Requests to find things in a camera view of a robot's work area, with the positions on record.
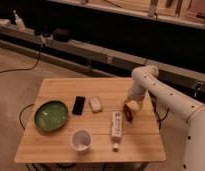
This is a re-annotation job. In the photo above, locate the white soap bar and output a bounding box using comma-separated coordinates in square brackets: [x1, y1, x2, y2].
[89, 97, 102, 113]

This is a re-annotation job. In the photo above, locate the black smartphone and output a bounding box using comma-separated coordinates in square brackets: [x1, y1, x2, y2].
[72, 96, 85, 115]

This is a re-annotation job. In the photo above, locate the wooden table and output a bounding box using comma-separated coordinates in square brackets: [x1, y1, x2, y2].
[14, 78, 166, 163]

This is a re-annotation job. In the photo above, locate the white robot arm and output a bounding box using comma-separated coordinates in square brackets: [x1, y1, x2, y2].
[127, 65, 205, 171]

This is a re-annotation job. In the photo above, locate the white squeeze bottle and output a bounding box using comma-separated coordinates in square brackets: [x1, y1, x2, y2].
[111, 112, 122, 151]

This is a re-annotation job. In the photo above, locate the green ceramic bowl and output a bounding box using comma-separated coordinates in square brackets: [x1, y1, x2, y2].
[34, 100, 68, 132]

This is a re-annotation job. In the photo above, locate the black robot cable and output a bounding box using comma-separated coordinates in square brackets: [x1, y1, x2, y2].
[148, 91, 170, 130]

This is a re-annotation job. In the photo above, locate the white spray bottle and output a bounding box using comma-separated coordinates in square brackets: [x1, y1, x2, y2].
[13, 11, 26, 31]

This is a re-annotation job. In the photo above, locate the black round object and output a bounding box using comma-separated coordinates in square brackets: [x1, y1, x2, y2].
[53, 28, 71, 42]

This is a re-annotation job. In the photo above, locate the black cable on floor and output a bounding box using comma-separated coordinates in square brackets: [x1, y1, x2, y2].
[0, 46, 43, 76]

